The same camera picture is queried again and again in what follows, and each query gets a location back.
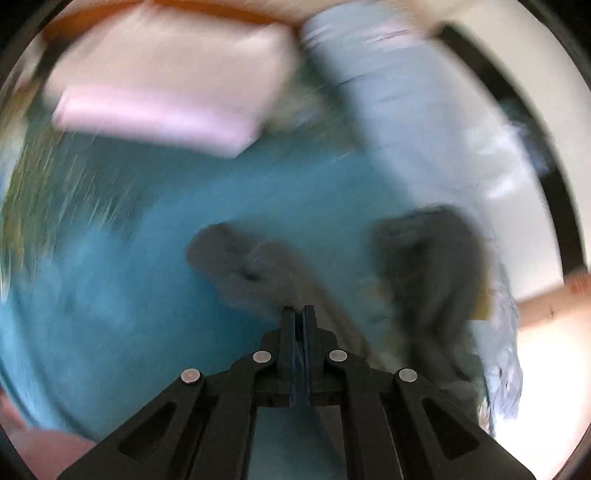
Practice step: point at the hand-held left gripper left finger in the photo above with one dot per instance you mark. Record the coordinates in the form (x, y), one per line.
(291, 325)

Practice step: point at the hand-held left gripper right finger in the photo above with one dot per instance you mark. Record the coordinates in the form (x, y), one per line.
(308, 325)

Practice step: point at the grey sweatshirt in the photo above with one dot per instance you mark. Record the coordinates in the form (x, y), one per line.
(258, 267)

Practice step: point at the teal leaf-print blanket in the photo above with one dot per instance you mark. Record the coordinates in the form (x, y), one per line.
(138, 277)

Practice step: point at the yellow knit cloth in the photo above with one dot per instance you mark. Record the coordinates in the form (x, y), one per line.
(484, 300)

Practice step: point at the light blue floral pillow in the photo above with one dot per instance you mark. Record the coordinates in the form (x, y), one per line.
(406, 115)

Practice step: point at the beige wooden board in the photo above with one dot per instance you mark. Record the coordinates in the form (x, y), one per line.
(549, 304)

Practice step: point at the pink folded blanket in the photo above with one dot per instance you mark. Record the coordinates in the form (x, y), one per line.
(171, 87)

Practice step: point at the pink bed sheet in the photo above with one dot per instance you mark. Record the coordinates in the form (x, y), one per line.
(37, 447)

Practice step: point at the orange wooden headboard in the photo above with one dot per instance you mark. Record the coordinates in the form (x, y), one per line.
(92, 21)

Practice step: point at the black window frame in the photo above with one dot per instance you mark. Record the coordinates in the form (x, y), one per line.
(563, 221)

